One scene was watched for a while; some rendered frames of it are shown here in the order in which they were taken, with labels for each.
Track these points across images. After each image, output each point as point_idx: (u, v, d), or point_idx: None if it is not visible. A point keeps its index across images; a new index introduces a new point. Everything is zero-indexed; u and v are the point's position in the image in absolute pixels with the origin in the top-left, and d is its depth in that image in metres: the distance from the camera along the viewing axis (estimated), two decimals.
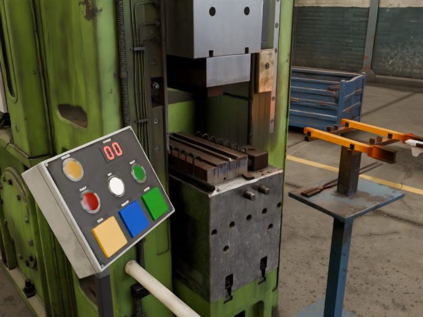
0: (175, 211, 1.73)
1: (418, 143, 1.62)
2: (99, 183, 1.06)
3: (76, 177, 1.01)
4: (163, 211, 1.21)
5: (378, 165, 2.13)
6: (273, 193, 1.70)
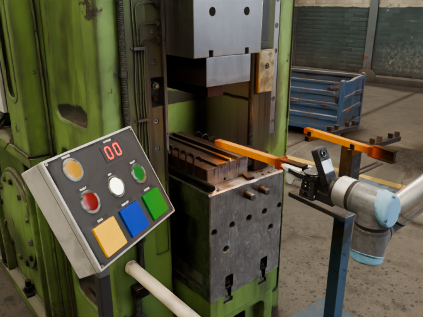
0: (175, 211, 1.73)
1: (291, 168, 1.33)
2: (99, 183, 1.06)
3: (76, 177, 1.01)
4: (163, 211, 1.21)
5: (378, 165, 2.13)
6: (273, 193, 1.70)
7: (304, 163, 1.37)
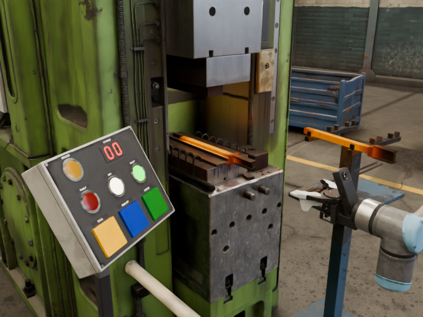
0: (175, 211, 1.73)
1: (309, 195, 1.26)
2: (99, 183, 1.06)
3: (76, 177, 1.01)
4: (163, 211, 1.21)
5: (378, 165, 2.13)
6: (273, 193, 1.70)
7: (335, 183, 1.33)
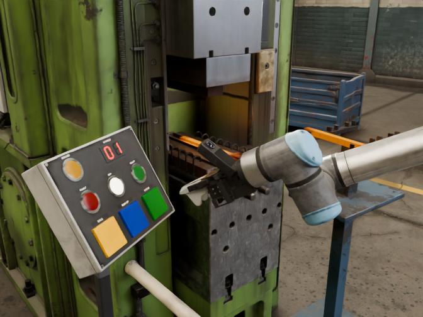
0: (175, 211, 1.73)
1: (189, 185, 1.09)
2: (99, 183, 1.06)
3: (76, 177, 1.01)
4: (163, 211, 1.21)
5: None
6: (273, 193, 1.70)
7: (199, 177, 1.14)
